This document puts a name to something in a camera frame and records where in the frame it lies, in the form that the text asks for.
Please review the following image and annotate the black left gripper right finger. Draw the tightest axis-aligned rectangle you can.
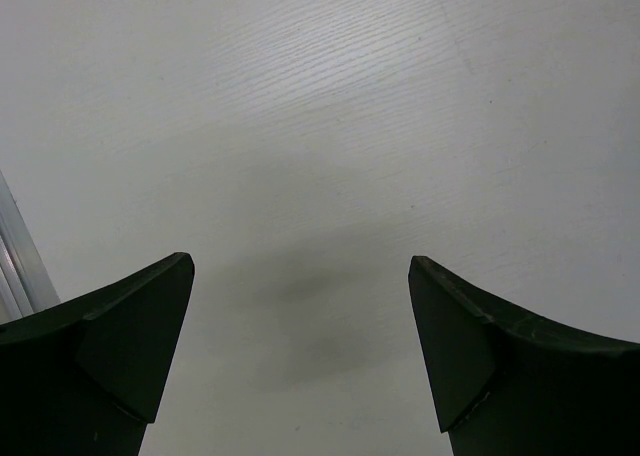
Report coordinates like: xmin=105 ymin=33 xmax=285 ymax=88
xmin=408 ymin=256 xmax=639 ymax=455

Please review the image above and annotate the aluminium left side rail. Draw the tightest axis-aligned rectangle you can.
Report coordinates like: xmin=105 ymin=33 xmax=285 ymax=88
xmin=0 ymin=175 xmax=61 ymax=324

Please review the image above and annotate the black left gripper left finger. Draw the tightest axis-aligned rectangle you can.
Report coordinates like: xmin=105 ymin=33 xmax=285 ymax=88
xmin=1 ymin=252 xmax=193 ymax=455

